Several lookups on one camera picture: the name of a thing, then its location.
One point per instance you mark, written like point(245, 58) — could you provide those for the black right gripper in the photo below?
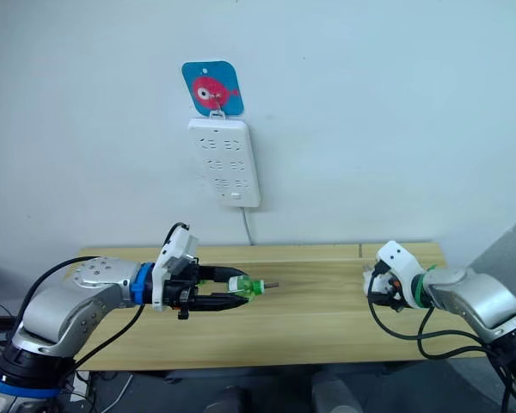
point(394, 299)

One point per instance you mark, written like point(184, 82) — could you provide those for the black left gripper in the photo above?
point(181, 296)

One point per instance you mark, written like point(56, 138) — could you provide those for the green repellent liquid bottle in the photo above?
point(247, 287)

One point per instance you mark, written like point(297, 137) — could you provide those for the white mosquito repellent heater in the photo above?
point(366, 279)

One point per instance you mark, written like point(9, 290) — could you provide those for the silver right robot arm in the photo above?
point(477, 297)

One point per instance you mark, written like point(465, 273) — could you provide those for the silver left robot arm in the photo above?
point(64, 305)

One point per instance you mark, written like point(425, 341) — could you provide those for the black table underframe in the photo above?
point(284, 371)

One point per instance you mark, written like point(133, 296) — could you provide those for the grey partition panel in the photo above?
point(503, 249)

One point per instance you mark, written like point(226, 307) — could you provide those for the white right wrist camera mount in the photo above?
point(402, 262)

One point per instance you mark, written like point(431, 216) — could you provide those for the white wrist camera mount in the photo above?
point(402, 262)
point(177, 247)

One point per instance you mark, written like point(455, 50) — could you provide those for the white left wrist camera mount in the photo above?
point(177, 247)

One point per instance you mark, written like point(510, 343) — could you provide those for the white wall power strip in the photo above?
point(223, 165)

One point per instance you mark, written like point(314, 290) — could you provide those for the blue fish adhesive wall hook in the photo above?
point(208, 86)

